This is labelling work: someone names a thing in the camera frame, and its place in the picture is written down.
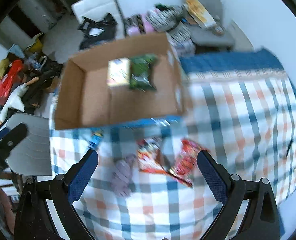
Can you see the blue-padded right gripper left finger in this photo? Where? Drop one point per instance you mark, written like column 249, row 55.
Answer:
column 68, row 188

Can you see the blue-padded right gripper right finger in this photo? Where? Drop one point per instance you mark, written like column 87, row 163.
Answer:
column 226, row 188

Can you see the purple sock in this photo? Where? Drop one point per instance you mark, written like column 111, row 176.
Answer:
column 122, row 175

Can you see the blue stick snack packet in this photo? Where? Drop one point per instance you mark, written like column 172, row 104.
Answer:
column 97, row 135

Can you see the red white snack packet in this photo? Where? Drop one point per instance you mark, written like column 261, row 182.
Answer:
column 150, row 158

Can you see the green snack packet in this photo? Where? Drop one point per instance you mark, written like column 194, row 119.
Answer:
column 141, row 71

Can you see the grey plastic chair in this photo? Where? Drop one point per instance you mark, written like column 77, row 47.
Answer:
column 31, row 157

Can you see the white goose plush toy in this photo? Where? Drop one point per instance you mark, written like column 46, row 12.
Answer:
column 15, row 99

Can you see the red plastic bag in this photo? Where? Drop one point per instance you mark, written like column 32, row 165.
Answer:
column 9, row 80

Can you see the open cardboard milk box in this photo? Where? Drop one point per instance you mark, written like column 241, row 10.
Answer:
column 85, row 100

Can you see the black bag on chair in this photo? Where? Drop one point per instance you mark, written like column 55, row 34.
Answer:
column 95, row 33

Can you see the yellow snack bag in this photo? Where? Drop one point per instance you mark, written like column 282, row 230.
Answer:
column 199, row 14

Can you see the white padded chair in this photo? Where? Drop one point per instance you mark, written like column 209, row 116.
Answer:
column 97, row 9

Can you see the patterned tote bag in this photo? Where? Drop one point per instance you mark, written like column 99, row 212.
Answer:
column 164, row 18

